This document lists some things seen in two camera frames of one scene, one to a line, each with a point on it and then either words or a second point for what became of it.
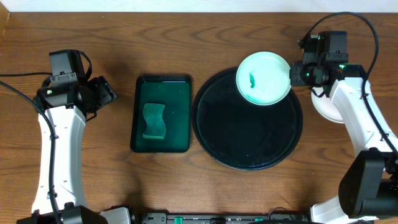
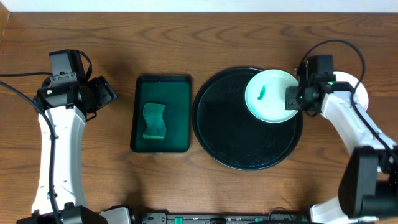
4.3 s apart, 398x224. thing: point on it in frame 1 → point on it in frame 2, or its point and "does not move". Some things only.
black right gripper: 295,74 → 290,100
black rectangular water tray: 175,91 does not move
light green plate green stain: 263,78 → 265,94
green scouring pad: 155,128 does not move
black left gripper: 104,90 does not move
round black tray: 239,134 does not move
